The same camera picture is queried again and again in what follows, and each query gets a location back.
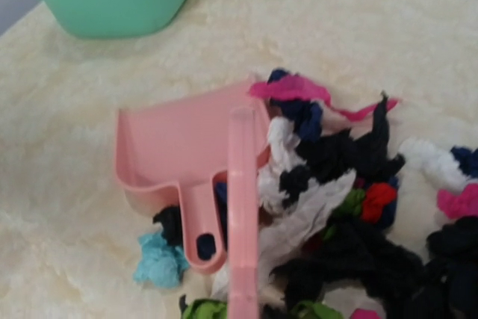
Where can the pink plastic dustpan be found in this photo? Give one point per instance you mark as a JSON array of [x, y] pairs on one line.
[[172, 154]]

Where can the pink plastic hand brush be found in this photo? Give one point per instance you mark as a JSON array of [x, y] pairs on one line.
[[242, 216]]

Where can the magenta paper scrap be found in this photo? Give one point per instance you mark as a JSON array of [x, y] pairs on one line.
[[293, 87]]

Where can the light blue paper scrap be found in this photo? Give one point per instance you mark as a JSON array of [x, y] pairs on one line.
[[161, 264]]

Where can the red paper scrap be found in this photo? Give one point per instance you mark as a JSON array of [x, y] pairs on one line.
[[377, 196]]

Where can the green paper scrap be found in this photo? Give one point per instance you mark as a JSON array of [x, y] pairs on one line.
[[202, 309]]

